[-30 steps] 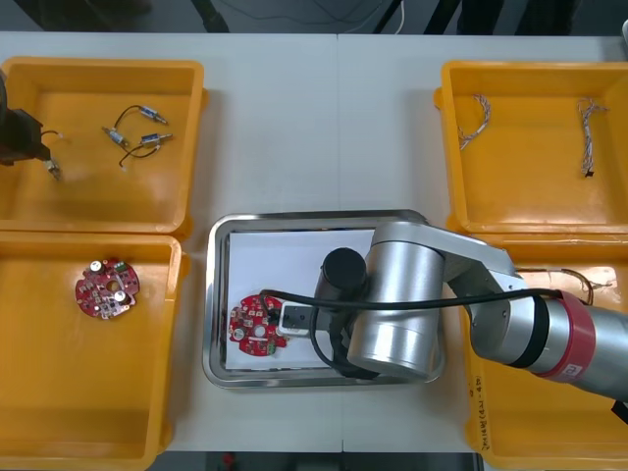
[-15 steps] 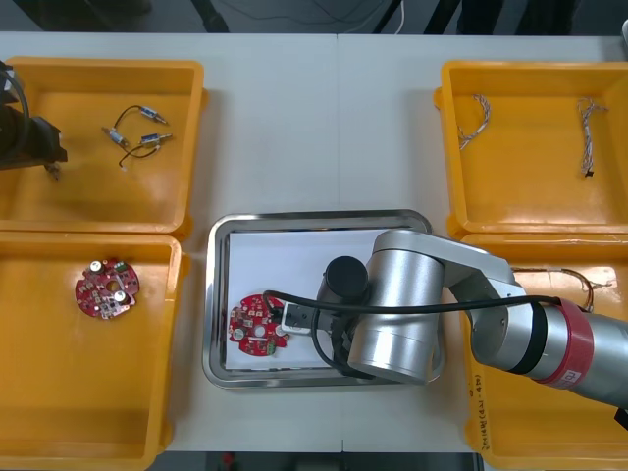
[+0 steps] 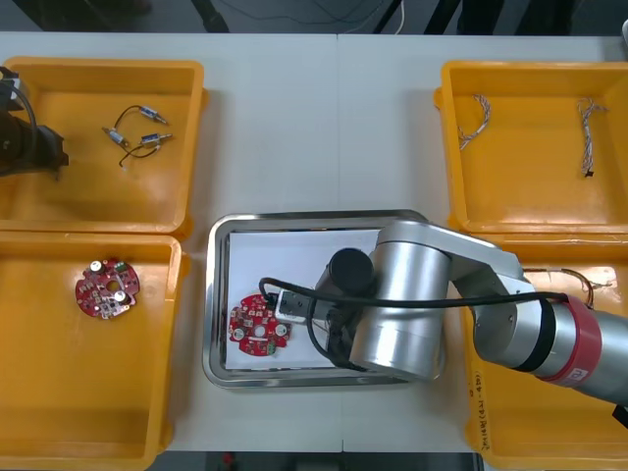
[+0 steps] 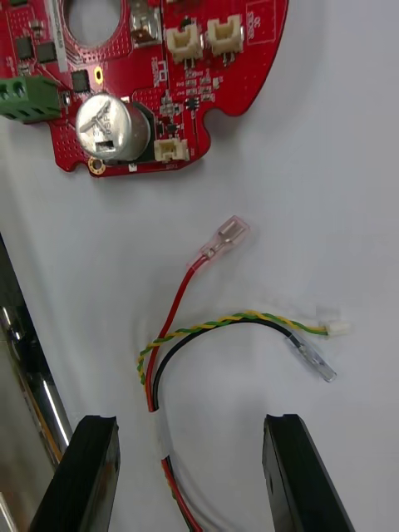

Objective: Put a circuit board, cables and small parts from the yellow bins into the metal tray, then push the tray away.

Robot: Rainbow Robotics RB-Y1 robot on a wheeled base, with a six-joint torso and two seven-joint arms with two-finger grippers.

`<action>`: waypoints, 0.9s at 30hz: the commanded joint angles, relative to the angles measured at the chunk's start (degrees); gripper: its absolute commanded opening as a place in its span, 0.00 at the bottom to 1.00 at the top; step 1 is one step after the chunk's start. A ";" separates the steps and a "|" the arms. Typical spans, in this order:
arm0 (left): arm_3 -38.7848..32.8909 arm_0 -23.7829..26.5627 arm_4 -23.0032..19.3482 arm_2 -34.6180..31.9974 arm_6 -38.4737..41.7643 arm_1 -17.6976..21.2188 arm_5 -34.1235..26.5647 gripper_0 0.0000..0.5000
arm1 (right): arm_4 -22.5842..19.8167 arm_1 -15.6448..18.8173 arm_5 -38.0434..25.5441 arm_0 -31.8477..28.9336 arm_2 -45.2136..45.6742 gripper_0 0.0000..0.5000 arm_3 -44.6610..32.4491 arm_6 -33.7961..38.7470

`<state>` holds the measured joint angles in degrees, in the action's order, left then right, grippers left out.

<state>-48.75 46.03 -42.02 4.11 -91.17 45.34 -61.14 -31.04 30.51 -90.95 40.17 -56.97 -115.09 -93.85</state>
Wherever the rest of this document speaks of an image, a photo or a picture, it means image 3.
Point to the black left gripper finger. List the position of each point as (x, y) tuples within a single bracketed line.
[(55, 159), (51, 138)]

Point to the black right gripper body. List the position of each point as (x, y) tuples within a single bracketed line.
[(343, 338)]

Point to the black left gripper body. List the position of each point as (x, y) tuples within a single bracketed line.
[(22, 147)]

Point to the round red circuit board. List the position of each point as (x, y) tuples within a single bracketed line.
[(98, 297), (245, 319)]

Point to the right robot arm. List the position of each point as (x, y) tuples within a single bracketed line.
[(417, 294)]

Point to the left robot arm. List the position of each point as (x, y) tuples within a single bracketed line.
[(7, 93)]

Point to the metal solenoid with blue label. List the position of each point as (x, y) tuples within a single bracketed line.
[(148, 141), (147, 113)]

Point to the white paper sheet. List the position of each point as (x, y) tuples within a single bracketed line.
[(255, 255)]

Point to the steel tray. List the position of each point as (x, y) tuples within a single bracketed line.
[(211, 294)]

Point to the black stand leg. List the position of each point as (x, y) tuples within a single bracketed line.
[(211, 17), (387, 17), (441, 17)]

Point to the yellow-orange plastic bin with handwriting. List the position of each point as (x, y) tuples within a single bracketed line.
[(539, 432)]

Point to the loose harness with metal terminals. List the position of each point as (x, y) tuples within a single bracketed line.
[(574, 274)]

